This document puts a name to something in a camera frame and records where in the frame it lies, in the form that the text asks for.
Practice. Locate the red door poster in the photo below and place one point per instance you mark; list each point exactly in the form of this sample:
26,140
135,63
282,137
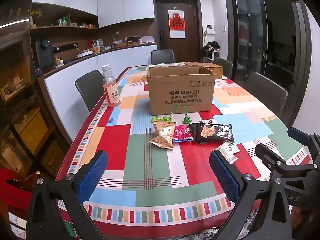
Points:
176,23

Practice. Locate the wooden display cabinet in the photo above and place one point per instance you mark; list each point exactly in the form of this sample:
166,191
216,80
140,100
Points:
17,92

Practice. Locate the black snack packet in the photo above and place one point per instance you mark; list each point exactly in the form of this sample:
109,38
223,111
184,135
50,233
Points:
212,132

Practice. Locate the white wall cabinets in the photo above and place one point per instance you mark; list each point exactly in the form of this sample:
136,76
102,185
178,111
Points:
112,2

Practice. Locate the black storage basket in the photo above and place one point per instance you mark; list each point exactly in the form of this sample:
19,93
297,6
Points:
133,40

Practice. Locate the dark grey chair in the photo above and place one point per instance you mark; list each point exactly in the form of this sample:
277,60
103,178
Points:
88,87
223,66
265,92
162,56

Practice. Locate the white intercom panel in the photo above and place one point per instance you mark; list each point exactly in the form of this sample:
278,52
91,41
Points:
210,29

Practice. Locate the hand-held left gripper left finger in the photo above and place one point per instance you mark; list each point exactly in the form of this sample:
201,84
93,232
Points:
92,173

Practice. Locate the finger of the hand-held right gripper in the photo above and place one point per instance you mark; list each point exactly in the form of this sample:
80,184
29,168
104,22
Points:
298,135
272,155

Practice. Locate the black bag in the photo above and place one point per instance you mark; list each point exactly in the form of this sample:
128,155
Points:
211,45

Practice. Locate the pink drink bottle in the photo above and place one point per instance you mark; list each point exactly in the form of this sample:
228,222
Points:
111,90

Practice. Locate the small green snack packet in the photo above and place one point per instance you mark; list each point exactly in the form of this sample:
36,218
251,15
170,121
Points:
160,118

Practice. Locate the white counter cabinet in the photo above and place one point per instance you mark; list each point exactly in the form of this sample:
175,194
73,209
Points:
125,57

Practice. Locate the brown cardboard box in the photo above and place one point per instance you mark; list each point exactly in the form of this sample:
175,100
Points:
180,92

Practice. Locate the colourful patchwork tablecloth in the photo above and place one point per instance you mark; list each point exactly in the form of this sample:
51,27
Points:
150,170

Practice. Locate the black water dispenser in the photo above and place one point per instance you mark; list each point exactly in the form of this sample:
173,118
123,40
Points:
44,52

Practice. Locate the brown snack packet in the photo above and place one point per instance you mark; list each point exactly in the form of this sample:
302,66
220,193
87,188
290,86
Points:
162,143
163,130

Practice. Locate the red cloth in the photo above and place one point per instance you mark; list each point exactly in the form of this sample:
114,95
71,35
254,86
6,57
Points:
13,192

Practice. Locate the black framed glass door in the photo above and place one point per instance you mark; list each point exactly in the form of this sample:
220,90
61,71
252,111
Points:
260,42

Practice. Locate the white snack packet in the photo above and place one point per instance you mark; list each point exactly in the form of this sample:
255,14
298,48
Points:
228,151

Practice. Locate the red pink snack packet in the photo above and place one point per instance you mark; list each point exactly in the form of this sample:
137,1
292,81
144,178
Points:
182,133

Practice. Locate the dark brown door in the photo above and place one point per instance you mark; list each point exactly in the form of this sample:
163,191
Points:
192,30

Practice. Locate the drink carton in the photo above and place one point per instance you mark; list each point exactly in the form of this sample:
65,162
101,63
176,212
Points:
96,47

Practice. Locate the white stool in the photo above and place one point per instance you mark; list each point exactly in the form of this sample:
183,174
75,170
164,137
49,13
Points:
212,55

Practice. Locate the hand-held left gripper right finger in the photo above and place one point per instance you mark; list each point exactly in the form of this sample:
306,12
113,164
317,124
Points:
223,177

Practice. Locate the white desk lamp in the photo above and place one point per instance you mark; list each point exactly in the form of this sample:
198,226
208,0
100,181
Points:
115,37

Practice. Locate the yellow bin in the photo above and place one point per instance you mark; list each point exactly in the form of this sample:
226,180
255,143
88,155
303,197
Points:
31,127

